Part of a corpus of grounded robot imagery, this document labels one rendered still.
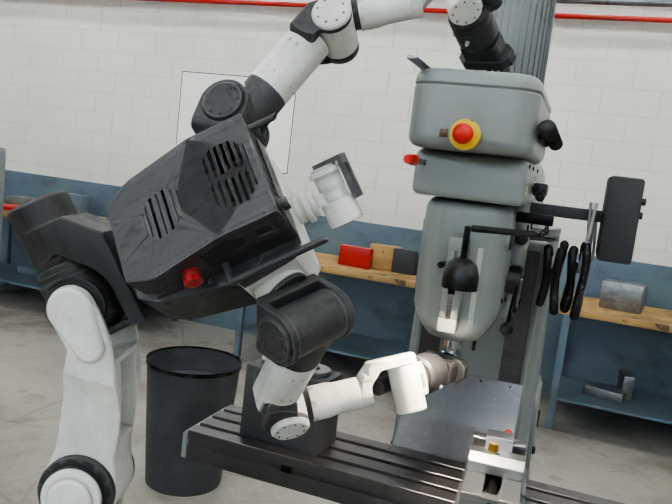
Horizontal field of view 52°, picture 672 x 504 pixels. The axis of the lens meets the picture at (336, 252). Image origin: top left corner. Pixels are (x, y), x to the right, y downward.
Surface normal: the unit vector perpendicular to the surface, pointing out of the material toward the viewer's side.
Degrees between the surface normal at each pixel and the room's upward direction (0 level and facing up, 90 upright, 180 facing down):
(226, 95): 64
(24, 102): 90
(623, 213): 90
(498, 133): 90
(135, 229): 74
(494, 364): 90
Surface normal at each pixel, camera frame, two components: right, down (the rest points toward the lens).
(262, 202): -0.25, -0.36
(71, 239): -0.03, 0.12
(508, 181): -0.33, 0.08
